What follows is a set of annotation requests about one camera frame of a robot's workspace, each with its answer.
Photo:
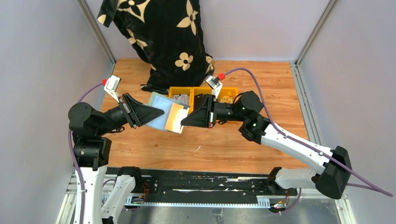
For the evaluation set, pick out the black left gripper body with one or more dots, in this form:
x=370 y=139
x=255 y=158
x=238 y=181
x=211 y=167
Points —
x=125 y=109

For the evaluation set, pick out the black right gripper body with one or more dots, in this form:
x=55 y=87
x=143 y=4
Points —
x=213 y=111

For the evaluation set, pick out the white gold credit card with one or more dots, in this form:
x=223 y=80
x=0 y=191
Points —
x=177 y=113

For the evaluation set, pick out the green leather card holder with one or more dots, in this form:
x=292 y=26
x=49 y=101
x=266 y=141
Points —
x=161 y=102

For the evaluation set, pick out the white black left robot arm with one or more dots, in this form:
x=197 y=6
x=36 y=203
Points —
x=90 y=152

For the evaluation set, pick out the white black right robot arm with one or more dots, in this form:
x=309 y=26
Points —
x=327 y=169

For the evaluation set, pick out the gold beige cards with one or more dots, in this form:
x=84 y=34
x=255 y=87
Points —
x=226 y=99

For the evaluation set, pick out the silver grey cards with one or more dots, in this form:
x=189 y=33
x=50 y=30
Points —
x=182 y=98

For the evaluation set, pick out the right yellow plastic bin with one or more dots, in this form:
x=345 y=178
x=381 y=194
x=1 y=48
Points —
x=227 y=94

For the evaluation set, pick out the left yellow plastic bin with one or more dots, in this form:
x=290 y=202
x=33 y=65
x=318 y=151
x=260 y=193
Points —
x=182 y=90

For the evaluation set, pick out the black floral blanket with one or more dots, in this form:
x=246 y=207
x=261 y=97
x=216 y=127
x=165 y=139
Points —
x=166 y=34

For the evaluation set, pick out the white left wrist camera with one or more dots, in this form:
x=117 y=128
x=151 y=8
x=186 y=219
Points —
x=111 y=85

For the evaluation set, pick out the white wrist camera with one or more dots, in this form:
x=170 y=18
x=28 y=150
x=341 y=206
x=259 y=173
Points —
x=215 y=84
x=111 y=85

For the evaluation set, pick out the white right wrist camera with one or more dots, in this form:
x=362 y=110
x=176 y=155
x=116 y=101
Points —
x=215 y=84

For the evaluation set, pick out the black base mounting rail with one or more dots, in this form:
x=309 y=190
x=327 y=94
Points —
x=194 y=187

